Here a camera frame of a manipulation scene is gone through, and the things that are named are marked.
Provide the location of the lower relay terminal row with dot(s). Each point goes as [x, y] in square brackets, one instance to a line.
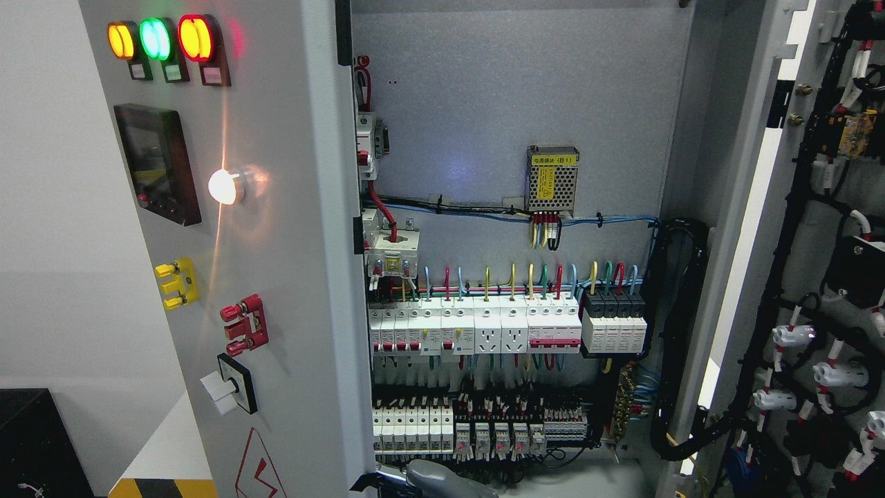
[511, 426]

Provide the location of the black surge protector modules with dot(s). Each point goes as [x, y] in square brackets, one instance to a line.
[612, 325]

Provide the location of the white current transformer cluster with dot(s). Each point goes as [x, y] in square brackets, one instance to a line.
[384, 257]

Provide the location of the white glowing indicator lamp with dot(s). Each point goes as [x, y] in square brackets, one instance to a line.
[227, 187]

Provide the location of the red terminal post block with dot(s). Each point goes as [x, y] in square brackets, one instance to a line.
[245, 325]

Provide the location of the black digital power meter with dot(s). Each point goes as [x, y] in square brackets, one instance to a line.
[156, 153]

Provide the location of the brass ground bar right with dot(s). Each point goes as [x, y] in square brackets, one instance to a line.
[623, 407]

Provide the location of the red electric hazard warning sticker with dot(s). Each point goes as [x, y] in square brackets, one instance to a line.
[257, 476]

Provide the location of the white rotary selector switch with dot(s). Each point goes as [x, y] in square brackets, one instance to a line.
[230, 386]

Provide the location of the white socket and breaker row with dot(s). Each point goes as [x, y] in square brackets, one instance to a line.
[473, 325]

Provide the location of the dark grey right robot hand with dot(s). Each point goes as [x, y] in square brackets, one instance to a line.
[436, 480]

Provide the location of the red three pole main breaker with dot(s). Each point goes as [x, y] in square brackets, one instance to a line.
[372, 136]

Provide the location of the red indicator lamp left door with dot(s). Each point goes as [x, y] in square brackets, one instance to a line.
[201, 39]

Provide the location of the grey cabinet door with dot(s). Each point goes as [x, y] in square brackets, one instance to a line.
[779, 365]
[287, 124]

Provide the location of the white lower breaker row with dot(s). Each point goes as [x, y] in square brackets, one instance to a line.
[413, 431]

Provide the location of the yellow indicator lamp left door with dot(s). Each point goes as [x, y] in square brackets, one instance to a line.
[124, 41]

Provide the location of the green indicator lamp left door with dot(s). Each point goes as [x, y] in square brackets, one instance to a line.
[160, 42]

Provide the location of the perforated metal power supply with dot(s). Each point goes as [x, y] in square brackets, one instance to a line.
[551, 181]

